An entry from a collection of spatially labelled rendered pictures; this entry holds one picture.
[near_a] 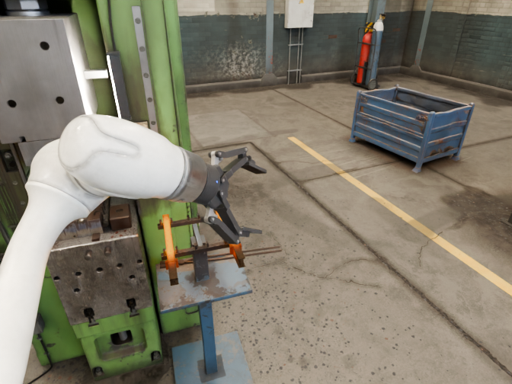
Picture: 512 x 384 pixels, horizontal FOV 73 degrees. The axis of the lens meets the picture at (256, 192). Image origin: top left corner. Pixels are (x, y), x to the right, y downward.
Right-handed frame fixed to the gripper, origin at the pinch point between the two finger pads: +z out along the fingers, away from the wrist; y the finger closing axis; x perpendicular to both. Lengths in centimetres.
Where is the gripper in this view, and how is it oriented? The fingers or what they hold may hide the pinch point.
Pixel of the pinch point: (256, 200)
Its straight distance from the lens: 76.9
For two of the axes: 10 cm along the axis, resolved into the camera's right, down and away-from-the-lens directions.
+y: -0.8, 9.8, -1.9
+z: 5.6, 2.0, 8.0
